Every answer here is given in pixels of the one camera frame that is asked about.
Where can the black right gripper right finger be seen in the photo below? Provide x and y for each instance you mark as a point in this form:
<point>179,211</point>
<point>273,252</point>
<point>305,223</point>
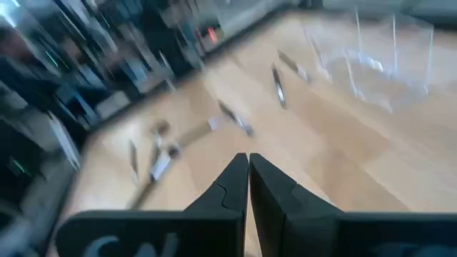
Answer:
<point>307,228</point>

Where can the fan makeup brush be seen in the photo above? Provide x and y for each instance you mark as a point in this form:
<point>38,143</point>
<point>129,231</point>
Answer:
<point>160,127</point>

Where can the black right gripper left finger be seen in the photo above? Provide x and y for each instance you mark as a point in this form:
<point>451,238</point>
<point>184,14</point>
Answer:
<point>160,232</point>

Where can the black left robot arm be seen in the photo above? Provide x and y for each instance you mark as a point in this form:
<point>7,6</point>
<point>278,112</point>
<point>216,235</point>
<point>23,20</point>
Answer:
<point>168,39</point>

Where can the clear acrylic brush holder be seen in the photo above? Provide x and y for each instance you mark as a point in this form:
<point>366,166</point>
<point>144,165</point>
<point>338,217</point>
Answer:
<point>375,64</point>

